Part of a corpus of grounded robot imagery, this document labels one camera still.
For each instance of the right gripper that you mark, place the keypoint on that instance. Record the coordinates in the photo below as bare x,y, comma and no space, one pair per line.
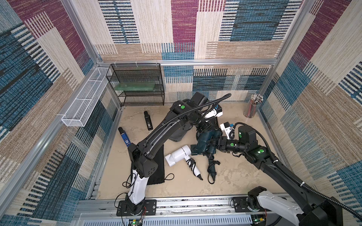
214,144

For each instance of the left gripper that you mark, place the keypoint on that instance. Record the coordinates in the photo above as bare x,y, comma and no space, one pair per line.
208,126

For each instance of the dark green hair dryer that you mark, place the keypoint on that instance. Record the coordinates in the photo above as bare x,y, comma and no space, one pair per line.
210,166
206,143

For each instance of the black hair dryer bag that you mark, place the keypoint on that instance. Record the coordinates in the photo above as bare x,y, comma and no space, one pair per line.
217,124

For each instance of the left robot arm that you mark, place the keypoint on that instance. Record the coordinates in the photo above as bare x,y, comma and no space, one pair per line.
182,116

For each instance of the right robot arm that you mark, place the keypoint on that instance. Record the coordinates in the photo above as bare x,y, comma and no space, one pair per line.
309,208

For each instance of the grey hair dryer bag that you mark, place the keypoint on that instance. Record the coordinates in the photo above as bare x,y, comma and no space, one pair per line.
180,133

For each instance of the white hair dryer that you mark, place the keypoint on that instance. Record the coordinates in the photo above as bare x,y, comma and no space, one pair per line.
184,154

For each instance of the striped pencil cup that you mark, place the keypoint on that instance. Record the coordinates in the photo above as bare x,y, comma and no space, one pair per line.
253,105

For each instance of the black bag front left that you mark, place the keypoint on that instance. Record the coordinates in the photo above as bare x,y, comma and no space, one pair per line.
158,177

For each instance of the green tray on shelf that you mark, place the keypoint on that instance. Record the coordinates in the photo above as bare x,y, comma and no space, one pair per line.
135,86

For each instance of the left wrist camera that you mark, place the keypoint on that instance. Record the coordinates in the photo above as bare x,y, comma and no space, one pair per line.
216,112

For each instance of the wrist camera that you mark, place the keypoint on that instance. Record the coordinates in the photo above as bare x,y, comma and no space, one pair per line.
216,112
227,128

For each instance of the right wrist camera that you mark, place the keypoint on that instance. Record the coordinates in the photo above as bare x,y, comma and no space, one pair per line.
227,128

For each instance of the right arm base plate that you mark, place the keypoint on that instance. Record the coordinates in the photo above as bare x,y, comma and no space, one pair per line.
246,204

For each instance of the black wire mesh shelf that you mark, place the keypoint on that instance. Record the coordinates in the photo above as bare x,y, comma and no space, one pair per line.
120,73

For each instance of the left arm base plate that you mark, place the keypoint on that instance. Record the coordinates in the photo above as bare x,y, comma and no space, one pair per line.
127,208

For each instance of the white wire mesh basket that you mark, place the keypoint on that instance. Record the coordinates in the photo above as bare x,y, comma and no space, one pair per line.
83,105

